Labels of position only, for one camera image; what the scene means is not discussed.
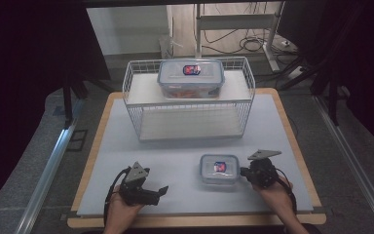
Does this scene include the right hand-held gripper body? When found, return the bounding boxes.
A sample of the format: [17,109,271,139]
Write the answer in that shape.
[243,148,282,189]

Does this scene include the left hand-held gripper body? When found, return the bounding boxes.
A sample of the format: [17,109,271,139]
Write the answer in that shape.
[119,161,161,207]

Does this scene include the small clear lidded food container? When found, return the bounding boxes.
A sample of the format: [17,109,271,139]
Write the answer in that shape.
[199,153,242,186]

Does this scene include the white two-tier wire rack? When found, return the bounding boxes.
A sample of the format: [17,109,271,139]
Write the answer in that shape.
[122,56,256,143]

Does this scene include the large clear lidded food container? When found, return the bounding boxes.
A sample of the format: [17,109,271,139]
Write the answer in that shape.
[156,58,226,100]

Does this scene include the person's left hand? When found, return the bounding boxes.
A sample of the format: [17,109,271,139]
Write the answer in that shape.
[104,184,144,228]

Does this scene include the person's right hand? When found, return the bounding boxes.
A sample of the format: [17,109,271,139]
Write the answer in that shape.
[251,176,295,216]

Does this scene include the light blue table mat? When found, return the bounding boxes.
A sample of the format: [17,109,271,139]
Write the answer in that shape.
[77,93,315,216]

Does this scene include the black stand legs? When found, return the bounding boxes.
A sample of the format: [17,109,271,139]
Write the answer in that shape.
[60,76,91,131]
[310,61,350,127]

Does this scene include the white power strip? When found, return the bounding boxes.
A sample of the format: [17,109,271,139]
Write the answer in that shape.
[286,65,307,81]

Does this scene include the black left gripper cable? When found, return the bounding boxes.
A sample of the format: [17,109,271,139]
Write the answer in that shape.
[102,167,132,226]

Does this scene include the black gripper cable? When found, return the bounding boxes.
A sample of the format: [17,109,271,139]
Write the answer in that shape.
[273,168,298,215]
[102,167,132,226]

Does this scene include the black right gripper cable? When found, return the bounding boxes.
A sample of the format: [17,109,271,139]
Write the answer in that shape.
[273,168,298,215]

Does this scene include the aluminium rail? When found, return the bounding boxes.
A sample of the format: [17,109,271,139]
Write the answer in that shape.
[14,125,78,234]
[314,95,374,234]

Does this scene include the black floor cables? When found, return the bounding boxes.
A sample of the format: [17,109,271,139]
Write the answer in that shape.
[203,28,298,57]

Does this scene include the white metal stand frame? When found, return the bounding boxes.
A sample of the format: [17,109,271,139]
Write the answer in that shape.
[194,1,283,73]

